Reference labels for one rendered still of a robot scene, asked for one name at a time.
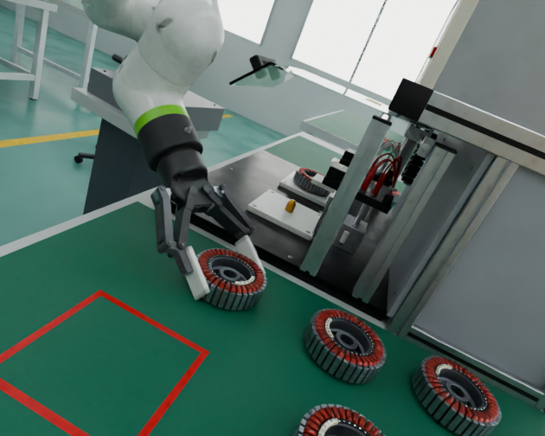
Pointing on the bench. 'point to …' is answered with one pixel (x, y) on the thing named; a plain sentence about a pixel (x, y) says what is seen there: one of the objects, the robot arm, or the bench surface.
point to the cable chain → (412, 167)
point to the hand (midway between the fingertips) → (227, 274)
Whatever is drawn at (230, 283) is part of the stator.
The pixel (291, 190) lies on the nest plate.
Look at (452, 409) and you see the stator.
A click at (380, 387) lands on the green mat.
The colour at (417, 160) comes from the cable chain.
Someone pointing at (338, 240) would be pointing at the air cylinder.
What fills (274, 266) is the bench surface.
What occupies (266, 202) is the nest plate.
